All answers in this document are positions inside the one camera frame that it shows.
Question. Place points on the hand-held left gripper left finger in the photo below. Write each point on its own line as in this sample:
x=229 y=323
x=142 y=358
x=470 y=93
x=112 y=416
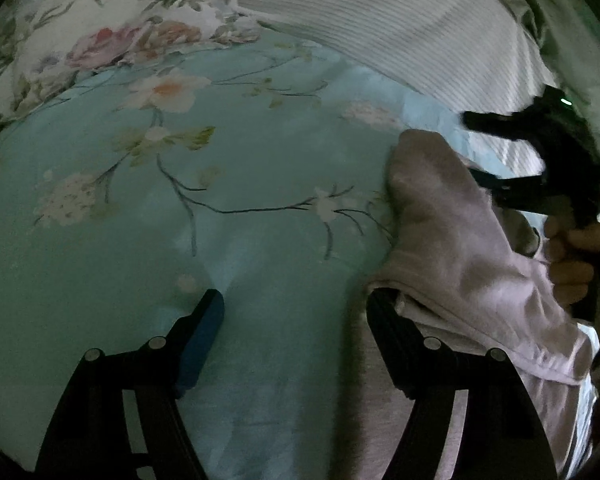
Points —
x=202 y=340

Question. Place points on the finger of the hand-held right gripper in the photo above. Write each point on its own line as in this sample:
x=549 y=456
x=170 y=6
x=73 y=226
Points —
x=500 y=125
x=515 y=195

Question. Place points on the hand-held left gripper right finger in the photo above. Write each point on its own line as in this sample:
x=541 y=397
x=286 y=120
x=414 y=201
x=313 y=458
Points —
x=394 y=345

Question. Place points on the grey small garment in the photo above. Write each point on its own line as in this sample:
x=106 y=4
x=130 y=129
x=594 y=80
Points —
x=455 y=240

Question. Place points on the person's right hand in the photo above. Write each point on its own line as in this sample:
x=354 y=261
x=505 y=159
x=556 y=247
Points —
x=572 y=272

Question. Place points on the teal floral bed sheet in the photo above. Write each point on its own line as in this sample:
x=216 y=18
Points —
x=130 y=260

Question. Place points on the green ruffled pillow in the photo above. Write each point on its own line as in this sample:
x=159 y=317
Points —
x=535 y=5

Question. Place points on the white striped pillow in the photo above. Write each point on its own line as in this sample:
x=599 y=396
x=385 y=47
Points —
x=380 y=25

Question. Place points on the white floral pillow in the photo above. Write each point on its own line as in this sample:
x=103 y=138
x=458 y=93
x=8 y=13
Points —
x=105 y=45

